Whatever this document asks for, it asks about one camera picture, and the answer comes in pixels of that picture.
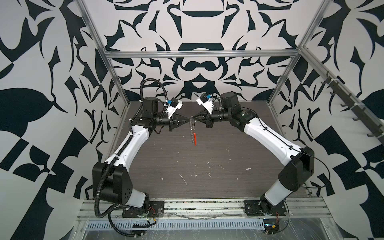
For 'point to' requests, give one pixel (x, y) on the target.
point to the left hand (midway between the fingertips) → (190, 116)
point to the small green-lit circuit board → (270, 226)
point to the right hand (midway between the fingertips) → (194, 116)
